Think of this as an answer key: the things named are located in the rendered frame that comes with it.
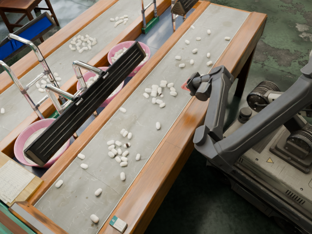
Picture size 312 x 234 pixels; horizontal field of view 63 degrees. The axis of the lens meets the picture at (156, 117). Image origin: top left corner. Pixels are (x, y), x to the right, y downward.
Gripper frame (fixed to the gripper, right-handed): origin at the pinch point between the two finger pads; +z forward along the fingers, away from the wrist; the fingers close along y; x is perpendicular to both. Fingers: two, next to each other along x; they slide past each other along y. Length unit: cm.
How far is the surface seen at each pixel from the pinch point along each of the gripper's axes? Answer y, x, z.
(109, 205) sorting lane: 62, 9, 7
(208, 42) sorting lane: -54, 3, 16
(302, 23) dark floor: -226, 88, 32
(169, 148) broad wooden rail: 28.2, 13.0, -0.7
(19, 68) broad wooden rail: 25, -57, 84
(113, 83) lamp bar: 28.4, -25.7, -1.6
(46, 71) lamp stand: 31, -45, 38
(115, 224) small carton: 67, 11, -2
